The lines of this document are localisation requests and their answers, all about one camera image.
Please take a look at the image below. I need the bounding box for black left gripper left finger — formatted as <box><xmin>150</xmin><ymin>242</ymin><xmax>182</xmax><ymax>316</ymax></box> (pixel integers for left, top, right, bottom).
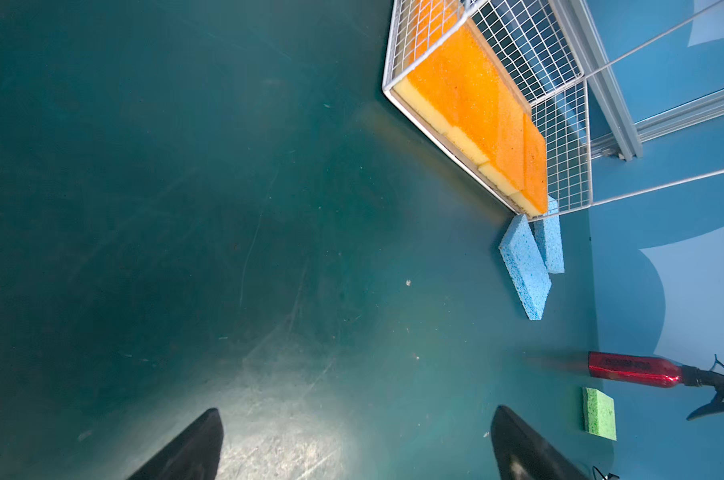
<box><xmin>129</xmin><ymin>408</ymin><xmax>224</xmax><ymax>480</ymax></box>

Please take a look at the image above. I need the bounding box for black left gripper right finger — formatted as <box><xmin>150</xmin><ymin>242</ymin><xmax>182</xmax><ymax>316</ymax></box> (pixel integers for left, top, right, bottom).
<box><xmin>490</xmin><ymin>405</ymin><xmax>587</xmax><ymax>480</ymax></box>

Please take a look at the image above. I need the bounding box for blue sponge near shelf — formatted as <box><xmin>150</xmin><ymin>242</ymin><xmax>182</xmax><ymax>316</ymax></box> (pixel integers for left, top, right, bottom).
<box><xmin>532</xmin><ymin>197</ymin><xmax>565</xmax><ymax>274</ymax></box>

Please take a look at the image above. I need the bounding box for green sponge right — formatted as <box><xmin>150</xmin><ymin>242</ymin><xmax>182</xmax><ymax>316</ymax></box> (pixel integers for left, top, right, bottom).
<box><xmin>582</xmin><ymin>387</ymin><xmax>617</xmax><ymax>441</ymax></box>

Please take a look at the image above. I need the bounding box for red small object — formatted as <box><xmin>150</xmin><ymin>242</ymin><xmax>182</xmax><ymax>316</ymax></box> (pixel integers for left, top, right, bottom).
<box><xmin>588</xmin><ymin>350</ymin><xmax>724</xmax><ymax>421</ymax></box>

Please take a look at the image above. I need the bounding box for blue sponge centre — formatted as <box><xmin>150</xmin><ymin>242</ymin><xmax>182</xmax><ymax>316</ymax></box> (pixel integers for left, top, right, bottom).
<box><xmin>499</xmin><ymin>215</ymin><xmax>552</xmax><ymax>321</ymax></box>

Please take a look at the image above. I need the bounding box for white wire wooden shelf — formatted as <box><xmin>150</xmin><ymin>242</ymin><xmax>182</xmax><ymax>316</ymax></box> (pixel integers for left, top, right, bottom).
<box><xmin>382</xmin><ymin>0</ymin><xmax>724</xmax><ymax>221</ymax></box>

